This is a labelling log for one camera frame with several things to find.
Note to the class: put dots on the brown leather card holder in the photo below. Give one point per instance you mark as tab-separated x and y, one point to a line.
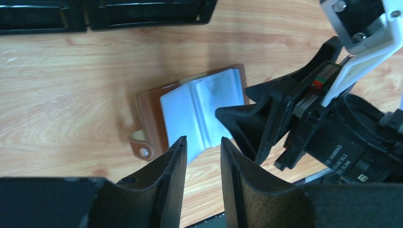
187	107

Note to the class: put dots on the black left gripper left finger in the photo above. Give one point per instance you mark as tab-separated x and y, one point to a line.
148	198

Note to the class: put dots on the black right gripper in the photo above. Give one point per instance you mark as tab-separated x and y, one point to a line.
350	136

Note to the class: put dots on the black three-compartment tray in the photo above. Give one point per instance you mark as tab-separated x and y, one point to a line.
20	17

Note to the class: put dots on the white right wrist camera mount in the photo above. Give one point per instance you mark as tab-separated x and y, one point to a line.
370	30

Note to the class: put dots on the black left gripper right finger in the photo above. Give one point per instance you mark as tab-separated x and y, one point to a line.
255	198

